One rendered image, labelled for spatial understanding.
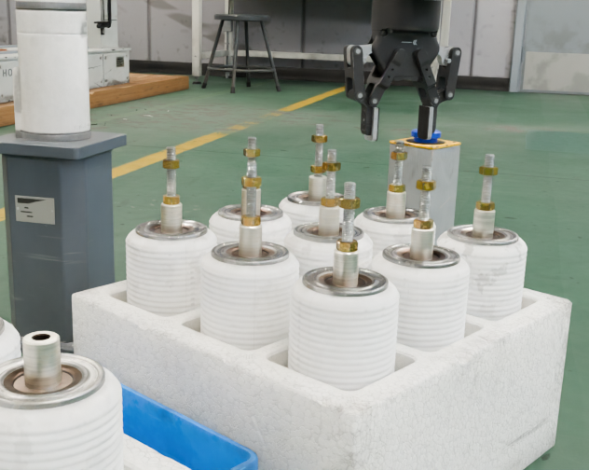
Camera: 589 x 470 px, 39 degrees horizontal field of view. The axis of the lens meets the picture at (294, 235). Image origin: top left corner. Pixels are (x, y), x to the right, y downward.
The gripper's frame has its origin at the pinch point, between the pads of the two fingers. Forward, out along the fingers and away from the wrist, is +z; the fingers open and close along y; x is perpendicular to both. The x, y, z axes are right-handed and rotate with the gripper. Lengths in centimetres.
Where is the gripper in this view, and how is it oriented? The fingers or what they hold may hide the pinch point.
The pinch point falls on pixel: (398, 128)
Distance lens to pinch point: 96.8
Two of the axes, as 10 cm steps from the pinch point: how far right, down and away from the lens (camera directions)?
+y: -9.3, 0.7, -3.6
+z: -0.3, 9.7, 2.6
